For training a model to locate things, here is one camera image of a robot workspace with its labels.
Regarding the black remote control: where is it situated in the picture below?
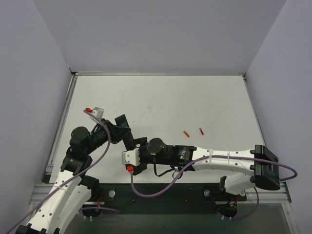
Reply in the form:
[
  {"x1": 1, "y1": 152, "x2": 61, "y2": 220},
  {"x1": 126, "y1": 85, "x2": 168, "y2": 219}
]
[{"x1": 115, "y1": 114, "x2": 135, "y2": 151}]

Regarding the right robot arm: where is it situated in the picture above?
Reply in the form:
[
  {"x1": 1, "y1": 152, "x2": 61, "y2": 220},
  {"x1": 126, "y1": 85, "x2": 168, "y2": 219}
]
[{"x1": 121, "y1": 137, "x2": 280, "y2": 195}]

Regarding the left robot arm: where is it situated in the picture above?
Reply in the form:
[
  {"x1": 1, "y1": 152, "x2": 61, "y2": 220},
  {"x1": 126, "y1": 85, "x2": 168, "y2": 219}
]
[{"x1": 16, "y1": 115, "x2": 132, "y2": 234}]

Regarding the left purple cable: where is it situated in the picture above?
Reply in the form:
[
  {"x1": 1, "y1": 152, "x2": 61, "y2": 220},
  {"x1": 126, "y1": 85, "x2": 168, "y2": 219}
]
[{"x1": 7, "y1": 109, "x2": 121, "y2": 234}]

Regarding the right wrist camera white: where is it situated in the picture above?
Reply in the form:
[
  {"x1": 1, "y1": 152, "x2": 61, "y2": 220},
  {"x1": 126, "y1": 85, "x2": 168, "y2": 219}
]
[{"x1": 121, "y1": 148, "x2": 140, "y2": 173}]

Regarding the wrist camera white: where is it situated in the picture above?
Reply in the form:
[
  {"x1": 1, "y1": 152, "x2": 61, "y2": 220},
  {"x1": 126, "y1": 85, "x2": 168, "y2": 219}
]
[
  {"x1": 121, "y1": 148, "x2": 140, "y2": 173},
  {"x1": 85, "y1": 107, "x2": 104, "y2": 119}
]

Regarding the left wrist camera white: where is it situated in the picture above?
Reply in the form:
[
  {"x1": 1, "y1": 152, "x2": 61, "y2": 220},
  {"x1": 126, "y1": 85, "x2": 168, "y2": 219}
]
[{"x1": 85, "y1": 107, "x2": 104, "y2": 119}]

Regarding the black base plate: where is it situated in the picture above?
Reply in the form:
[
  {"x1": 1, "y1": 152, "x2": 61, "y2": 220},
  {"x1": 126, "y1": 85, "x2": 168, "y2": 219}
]
[{"x1": 84, "y1": 195, "x2": 237, "y2": 215}]

